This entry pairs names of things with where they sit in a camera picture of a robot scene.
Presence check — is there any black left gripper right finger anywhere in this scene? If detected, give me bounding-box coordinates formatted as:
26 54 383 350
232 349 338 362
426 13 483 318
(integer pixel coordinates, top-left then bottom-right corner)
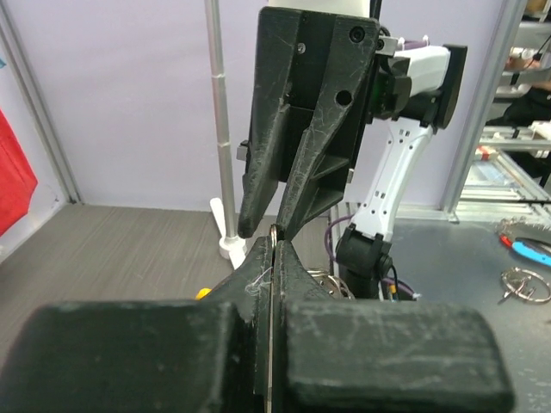
271 238 516 413

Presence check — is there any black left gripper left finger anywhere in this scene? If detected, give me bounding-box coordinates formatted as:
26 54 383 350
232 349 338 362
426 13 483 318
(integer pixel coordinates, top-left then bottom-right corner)
1 237 273 412

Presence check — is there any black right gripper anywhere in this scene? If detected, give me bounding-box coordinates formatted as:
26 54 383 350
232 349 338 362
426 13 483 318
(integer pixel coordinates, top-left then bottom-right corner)
238 7 379 239

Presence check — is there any large keyring with yellow grip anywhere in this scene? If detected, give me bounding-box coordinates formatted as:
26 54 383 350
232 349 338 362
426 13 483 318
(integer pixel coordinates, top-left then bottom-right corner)
195 234 344 312

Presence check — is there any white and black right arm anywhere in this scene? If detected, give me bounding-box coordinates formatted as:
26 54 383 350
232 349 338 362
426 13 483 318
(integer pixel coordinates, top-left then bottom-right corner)
238 5 467 301

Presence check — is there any spare metal keyring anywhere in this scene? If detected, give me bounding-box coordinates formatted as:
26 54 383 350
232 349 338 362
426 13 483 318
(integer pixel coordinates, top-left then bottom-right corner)
500 267 550 305

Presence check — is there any white garment rack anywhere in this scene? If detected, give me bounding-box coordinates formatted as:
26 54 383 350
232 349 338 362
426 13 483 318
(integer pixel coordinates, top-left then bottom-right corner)
204 0 246 268

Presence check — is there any red cloth on hanger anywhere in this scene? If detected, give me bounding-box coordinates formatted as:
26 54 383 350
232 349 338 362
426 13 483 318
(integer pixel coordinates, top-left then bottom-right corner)
0 113 38 235

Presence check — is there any blue handled tool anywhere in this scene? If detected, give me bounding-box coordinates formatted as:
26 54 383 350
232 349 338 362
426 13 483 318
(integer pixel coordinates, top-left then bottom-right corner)
498 234 550 267

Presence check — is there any aluminium frame post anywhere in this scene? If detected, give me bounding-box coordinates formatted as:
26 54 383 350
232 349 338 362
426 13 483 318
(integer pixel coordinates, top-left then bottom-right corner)
1 1 84 204

